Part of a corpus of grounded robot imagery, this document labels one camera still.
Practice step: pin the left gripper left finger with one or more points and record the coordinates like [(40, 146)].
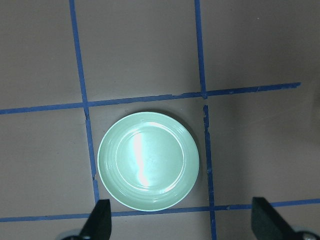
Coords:
[(99, 224)]

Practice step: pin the left green plate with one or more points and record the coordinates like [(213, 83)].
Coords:
[(148, 161)]

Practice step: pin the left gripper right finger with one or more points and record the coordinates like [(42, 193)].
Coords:
[(268, 224)]

